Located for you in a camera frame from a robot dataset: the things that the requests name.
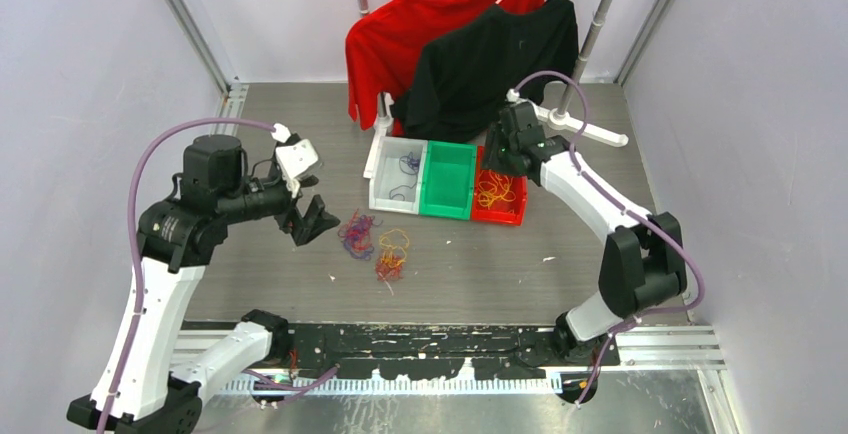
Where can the white clothes rack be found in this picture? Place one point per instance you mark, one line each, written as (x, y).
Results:
(558, 118)

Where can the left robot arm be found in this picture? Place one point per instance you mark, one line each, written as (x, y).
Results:
(140, 390)

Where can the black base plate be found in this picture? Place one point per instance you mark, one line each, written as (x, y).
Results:
(430, 352)

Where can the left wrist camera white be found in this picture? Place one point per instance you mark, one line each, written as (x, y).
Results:
(296, 158)

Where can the red plastic bin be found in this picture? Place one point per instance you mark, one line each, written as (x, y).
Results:
(497, 198)

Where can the black t-shirt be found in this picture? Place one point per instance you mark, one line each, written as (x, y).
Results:
(462, 78)

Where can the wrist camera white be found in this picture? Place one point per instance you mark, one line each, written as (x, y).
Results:
(296, 158)
(513, 96)

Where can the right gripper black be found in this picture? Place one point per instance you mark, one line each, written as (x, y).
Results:
(490, 162)

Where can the white plastic bin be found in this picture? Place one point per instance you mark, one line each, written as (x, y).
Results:
(395, 184)

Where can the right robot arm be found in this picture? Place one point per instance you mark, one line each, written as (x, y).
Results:
(641, 267)

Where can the red t-shirt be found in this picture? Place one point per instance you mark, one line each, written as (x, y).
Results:
(383, 48)

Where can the green plastic bin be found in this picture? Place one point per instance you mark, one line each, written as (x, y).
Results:
(448, 180)

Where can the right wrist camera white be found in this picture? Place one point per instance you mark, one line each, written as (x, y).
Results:
(513, 96)

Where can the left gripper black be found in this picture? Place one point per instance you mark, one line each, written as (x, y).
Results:
(292, 220)

